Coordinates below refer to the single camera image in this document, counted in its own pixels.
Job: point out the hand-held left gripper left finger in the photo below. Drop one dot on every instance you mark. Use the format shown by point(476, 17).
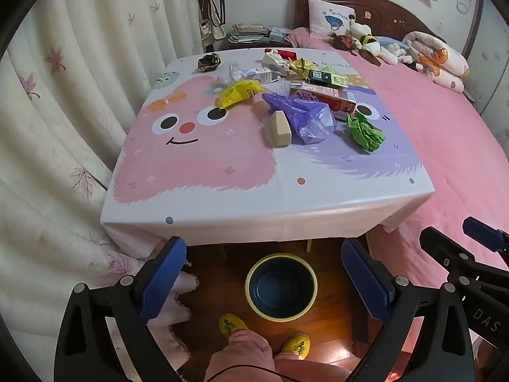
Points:
point(163, 282)

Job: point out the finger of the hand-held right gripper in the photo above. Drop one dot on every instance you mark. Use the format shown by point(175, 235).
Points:
point(483, 232)
point(441, 246)

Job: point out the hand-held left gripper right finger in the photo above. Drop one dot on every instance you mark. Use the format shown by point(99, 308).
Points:
point(364, 282)

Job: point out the blue bin with yellow rim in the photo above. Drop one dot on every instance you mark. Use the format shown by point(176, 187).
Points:
point(280, 290)

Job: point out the black carton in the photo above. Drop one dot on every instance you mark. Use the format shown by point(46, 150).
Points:
point(318, 75)

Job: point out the red box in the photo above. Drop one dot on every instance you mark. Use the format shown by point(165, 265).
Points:
point(285, 53)

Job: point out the yellow slipper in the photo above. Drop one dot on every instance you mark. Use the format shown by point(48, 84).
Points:
point(231, 324)
point(296, 344)

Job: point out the pink bed sheet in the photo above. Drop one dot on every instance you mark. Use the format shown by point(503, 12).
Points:
point(437, 135)

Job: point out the person's pink pants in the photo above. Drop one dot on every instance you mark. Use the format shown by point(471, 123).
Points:
point(242, 358)

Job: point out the cartoon printed tablecloth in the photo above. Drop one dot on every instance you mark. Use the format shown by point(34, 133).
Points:
point(238, 175)

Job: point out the green crumpled paper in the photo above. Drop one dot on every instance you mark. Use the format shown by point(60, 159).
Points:
point(366, 133)

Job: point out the purple plastic bag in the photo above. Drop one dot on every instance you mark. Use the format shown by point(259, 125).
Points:
point(306, 121)

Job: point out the beige block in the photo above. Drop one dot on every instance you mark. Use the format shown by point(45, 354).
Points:
point(280, 129)

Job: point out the rolled bear print quilt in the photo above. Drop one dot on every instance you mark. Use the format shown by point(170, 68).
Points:
point(437, 63)

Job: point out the pink red carton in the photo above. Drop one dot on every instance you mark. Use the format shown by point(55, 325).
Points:
point(322, 97)

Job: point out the yellow snack bag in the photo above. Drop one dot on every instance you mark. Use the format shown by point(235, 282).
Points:
point(238, 92)

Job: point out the striped bee plush toy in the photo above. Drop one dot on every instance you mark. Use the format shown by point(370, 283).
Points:
point(370, 40)

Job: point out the black gold crumpled wrapper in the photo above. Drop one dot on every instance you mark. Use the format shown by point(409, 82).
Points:
point(208, 62)

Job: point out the yellow crumpled paper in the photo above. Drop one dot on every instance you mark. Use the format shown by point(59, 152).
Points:
point(300, 66)

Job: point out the brown haired plush toy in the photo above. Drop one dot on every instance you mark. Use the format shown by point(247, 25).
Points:
point(344, 41)

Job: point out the white purple milk carton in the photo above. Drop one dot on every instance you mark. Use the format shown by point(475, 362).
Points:
point(261, 75)

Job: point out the white dog plush toy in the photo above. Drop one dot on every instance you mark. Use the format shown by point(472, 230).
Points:
point(360, 28)

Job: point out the brown wooden headboard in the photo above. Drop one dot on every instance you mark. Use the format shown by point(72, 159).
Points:
point(397, 12)

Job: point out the white crumpled paper bag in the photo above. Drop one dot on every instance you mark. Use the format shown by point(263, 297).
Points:
point(274, 61)

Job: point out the pink printed pillow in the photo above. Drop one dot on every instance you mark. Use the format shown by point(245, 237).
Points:
point(330, 18)

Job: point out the cream handbag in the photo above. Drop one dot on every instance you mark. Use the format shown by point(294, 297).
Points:
point(207, 32)

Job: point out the dark wooden nightstand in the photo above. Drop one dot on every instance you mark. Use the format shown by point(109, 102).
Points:
point(254, 44)

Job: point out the small blue white box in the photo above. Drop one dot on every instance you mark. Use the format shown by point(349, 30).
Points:
point(278, 34)

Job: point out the stack of books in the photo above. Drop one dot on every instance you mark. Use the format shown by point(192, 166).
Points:
point(246, 32)

